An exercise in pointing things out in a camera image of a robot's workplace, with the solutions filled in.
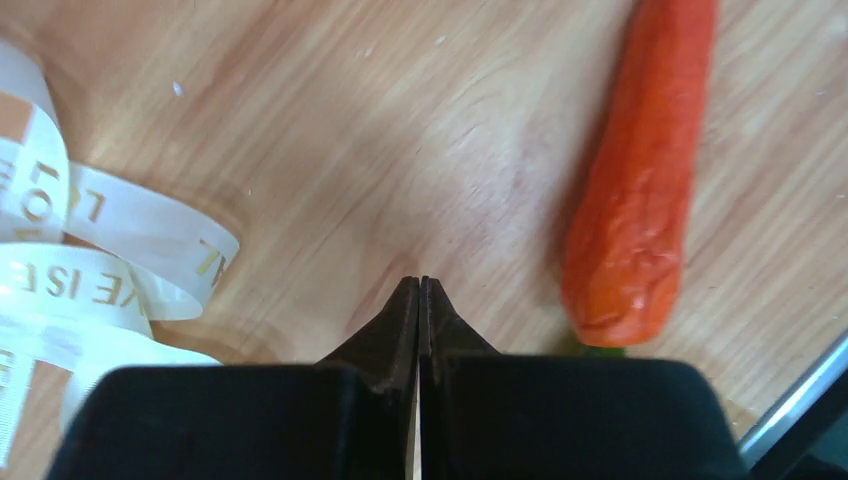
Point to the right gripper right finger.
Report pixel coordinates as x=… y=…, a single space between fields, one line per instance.
x=489 y=415

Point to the cream ribbon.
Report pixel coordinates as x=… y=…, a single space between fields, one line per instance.
x=88 y=260

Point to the toy carrot with leaves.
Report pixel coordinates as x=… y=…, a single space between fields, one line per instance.
x=624 y=250

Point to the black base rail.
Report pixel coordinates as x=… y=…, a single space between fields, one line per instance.
x=803 y=435

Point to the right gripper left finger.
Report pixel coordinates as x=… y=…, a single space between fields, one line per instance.
x=348 y=416

